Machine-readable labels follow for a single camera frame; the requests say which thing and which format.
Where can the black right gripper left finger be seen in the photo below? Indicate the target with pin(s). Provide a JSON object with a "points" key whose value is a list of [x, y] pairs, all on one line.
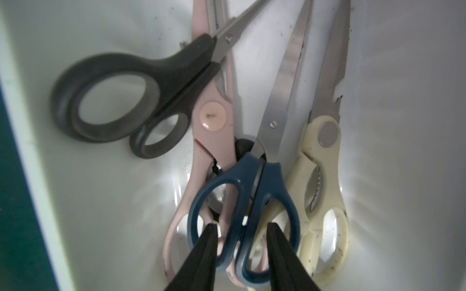
{"points": [[198, 272]]}

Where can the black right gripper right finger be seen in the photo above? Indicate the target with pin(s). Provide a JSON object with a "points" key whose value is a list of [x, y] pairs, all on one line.
{"points": [[286, 271]]}

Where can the blue handled scissors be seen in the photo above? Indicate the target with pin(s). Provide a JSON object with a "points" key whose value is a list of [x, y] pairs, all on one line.
{"points": [[258, 175]]}

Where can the cream kitchen scissors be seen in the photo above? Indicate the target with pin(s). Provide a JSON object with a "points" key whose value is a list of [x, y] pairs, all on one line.
{"points": [[313, 182]]}

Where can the white storage box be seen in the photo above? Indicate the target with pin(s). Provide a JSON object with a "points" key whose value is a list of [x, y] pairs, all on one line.
{"points": [[103, 213]]}

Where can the pink kitchen scissors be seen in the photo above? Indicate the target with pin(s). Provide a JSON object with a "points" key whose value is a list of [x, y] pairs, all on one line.
{"points": [[213, 134]]}

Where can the green table mat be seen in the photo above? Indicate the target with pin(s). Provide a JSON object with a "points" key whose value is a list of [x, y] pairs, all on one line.
{"points": [[25, 265]]}

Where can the small black handled scissors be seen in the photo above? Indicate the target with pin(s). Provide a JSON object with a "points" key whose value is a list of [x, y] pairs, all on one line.
{"points": [[161, 118]]}

